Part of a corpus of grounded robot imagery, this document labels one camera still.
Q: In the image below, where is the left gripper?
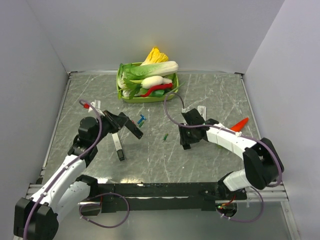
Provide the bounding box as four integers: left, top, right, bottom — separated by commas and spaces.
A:
91, 109, 129, 145

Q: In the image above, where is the white battery cover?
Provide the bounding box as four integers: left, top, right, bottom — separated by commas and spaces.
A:
197, 105, 207, 120

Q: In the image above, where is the black remote control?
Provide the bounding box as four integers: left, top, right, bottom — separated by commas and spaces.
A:
119, 112, 143, 140

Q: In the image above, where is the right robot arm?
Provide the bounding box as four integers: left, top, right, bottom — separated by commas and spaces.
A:
178, 108, 284, 199

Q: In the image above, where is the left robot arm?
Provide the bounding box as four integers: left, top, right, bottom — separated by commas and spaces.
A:
13, 110, 132, 240

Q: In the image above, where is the green plastic tray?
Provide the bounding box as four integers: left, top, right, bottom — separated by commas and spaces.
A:
116, 62, 180, 104

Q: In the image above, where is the green parsley sprig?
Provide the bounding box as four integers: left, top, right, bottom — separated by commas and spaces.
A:
116, 78, 142, 99

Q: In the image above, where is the orange toy carrot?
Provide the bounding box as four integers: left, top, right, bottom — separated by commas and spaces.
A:
230, 117, 249, 132

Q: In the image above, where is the small green bok choy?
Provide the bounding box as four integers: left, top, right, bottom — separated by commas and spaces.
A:
116, 63, 133, 89

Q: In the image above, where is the red chili pepper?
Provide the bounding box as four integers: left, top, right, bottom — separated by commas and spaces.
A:
140, 83, 173, 97

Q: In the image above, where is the white toy radish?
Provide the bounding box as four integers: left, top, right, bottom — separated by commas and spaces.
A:
140, 76, 173, 89

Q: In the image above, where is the long green napa cabbage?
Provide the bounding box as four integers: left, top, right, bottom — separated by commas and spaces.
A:
121, 61, 179, 80

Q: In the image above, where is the black base bar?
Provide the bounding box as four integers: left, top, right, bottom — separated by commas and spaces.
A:
83, 180, 247, 213

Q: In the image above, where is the yellow toy cabbage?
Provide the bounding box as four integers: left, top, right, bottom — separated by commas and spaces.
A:
141, 46, 169, 66

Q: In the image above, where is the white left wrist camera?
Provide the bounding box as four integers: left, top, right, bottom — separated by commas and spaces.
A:
83, 99, 104, 116

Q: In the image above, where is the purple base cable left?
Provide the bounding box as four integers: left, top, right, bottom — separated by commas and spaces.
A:
79, 192, 130, 229

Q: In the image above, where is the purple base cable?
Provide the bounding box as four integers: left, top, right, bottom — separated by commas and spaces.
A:
216, 187, 265, 223
79, 192, 130, 229

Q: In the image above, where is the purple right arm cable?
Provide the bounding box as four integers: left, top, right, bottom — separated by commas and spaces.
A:
163, 92, 284, 188

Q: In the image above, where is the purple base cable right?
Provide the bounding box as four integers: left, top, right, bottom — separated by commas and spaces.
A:
216, 187, 265, 223

